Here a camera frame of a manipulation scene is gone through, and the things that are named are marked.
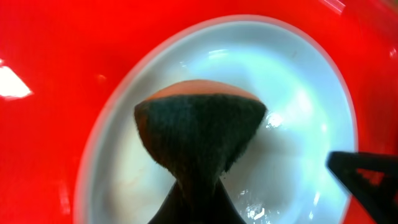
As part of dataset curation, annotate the green and orange sponge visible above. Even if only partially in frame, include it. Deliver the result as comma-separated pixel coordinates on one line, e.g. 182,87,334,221
134,80,267,194

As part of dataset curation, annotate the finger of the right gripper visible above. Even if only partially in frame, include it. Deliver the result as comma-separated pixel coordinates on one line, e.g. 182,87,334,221
327,151,397,223

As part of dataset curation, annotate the red plastic tray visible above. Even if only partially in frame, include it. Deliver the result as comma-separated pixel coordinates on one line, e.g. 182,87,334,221
1,0,397,223

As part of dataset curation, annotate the light blue plate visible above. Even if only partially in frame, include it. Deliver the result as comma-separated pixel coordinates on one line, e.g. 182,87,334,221
73,15,358,223

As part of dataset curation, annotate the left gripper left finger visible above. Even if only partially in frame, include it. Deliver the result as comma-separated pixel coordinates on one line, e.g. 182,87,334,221
148,181,187,224

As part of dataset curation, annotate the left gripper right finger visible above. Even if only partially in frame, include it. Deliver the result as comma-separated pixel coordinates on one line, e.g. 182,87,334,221
211,179,246,224

